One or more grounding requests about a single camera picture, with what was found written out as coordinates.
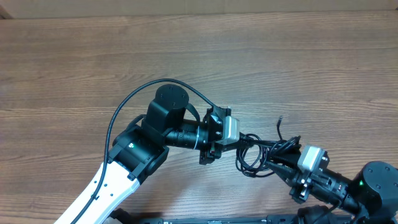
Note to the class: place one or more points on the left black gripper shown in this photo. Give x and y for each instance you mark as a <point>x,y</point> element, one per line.
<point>210,140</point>

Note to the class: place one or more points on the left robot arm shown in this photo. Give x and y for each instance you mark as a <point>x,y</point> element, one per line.
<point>179,116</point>

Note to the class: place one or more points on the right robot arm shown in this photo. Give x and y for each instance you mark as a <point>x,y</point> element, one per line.
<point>371,197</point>

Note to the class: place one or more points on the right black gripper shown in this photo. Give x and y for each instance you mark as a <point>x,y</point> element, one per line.
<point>301,182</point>

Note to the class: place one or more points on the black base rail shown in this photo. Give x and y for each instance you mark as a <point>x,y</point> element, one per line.
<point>270,219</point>

